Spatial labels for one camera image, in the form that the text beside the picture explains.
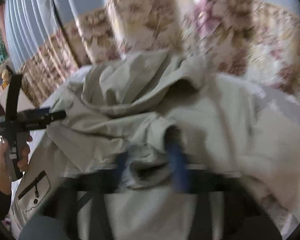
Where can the blue floral curtain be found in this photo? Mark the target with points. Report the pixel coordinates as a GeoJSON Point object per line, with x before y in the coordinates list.
{"type": "Point", "coordinates": [49, 40]}

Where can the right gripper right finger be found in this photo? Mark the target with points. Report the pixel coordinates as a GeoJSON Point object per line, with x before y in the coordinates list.
{"type": "Point", "coordinates": [222, 203]}

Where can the beige hooded jacket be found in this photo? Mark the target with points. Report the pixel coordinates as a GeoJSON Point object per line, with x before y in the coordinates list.
{"type": "Point", "coordinates": [138, 104]}

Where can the grey patterned bed sheet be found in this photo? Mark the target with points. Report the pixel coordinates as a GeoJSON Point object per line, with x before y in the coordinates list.
{"type": "Point", "coordinates": [278, 101]}

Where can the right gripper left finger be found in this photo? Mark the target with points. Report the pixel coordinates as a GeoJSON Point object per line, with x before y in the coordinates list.
{"type": "Point", "coordinates": [57, 218]}

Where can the beige cardboard box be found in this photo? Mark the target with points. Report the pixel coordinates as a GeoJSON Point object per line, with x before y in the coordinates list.
{"type": "Point", "coordinates": [13, 100]}

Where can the person's left hand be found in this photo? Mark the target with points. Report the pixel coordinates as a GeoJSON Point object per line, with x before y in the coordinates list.
{"type": "Point", "coordinates": [6, 163]}

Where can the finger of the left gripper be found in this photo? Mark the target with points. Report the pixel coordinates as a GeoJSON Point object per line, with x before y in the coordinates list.
{"type": "Point", "coordinates": [32, 125]}
{"type": "Point", "coordinates": [33, 114]}

